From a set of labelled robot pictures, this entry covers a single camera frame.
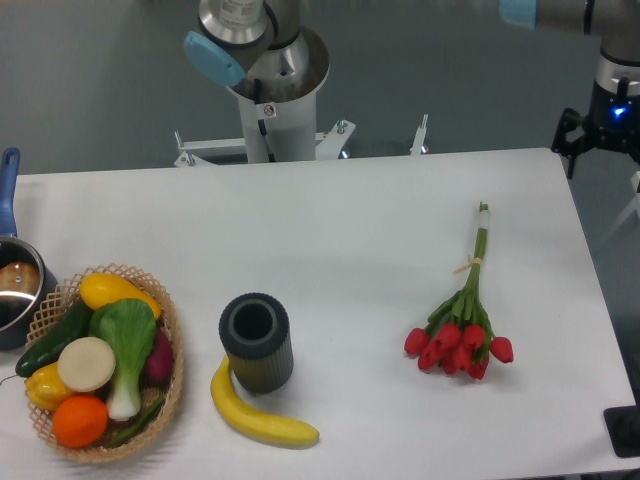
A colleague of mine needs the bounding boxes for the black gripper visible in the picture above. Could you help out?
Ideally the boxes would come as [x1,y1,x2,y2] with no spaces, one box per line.
[551,83,639,179]

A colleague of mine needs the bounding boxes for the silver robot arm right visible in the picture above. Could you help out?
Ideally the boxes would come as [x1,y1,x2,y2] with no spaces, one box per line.
[499,0,639,168]

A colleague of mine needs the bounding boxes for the white stand leg right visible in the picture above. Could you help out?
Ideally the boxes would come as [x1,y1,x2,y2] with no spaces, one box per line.
[602,171,639,245]

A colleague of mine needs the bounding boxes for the red tulip bouquet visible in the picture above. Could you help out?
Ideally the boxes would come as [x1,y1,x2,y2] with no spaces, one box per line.
[403,202,514,380]

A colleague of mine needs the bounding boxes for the black device table corner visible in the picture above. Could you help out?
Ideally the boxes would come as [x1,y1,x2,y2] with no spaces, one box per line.
[603,405,639,458]

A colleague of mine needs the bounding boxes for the dark grey ribbed vase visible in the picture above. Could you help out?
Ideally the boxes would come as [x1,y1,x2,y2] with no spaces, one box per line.
[219,292,294,394]

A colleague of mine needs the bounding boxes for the yellow banana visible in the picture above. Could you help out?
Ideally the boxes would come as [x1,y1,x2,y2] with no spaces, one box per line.
[210,356,320,449]

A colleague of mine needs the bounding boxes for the purple red onion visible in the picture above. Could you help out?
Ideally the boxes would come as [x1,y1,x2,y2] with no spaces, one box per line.
[143,329,174,384]

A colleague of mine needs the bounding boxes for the green bok choy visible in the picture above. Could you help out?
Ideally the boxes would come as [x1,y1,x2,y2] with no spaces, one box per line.
[89,299,156,422]

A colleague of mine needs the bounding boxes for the yellow squash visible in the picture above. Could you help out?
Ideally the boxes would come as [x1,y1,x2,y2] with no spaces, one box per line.
[79,273,162,320]

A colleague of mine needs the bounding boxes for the green bean pod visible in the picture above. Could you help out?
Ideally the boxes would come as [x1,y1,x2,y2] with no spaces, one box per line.
[105,397,165,449]

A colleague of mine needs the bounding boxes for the woven wicker basket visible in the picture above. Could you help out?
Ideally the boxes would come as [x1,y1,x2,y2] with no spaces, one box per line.
[26,264,184,464]

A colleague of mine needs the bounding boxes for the dark green cucumber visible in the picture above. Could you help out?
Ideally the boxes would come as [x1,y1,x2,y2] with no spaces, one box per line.
[15,299,93,378]

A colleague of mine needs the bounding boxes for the beige round disc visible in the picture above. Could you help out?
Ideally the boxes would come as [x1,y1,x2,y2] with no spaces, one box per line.
[57,337,116,393]

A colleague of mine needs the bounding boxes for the orange fruit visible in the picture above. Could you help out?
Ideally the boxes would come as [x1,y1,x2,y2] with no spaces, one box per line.
[53,395,109,449]

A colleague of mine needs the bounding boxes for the yellow bell pepper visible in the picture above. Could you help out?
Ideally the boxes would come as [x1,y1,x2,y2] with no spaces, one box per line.
[25,362,75,411]

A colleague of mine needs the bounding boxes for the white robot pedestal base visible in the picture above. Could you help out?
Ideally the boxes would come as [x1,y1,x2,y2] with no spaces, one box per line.
[172,82,431,169]

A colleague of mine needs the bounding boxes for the blue handled saucepan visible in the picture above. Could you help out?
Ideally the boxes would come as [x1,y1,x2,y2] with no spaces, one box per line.
[1,147,57,350]

